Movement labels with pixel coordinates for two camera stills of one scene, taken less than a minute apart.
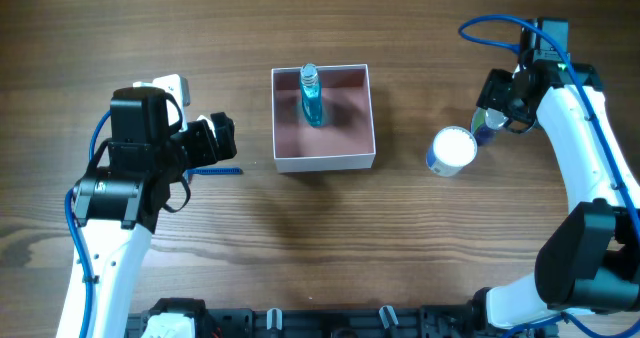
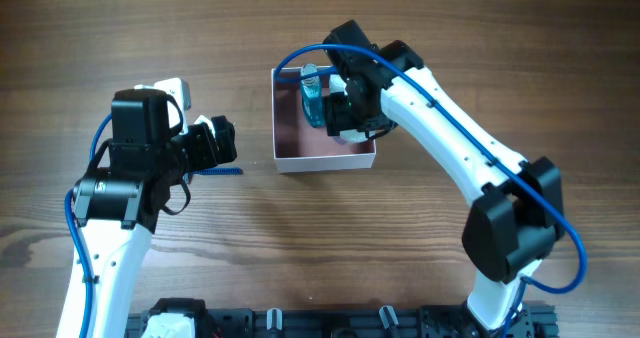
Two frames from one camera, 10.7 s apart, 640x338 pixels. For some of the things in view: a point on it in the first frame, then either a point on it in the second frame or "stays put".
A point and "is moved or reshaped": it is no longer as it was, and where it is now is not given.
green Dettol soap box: (177, 85) stays put
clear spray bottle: (485, 122) -> (337, 84)
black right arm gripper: (503, 96) -> (335, 116)
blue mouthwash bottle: (311, 94) stays put
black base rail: (424, 321) stays put
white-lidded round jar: (452, 148) is moved or reshaped
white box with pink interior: (346, 138) stays put
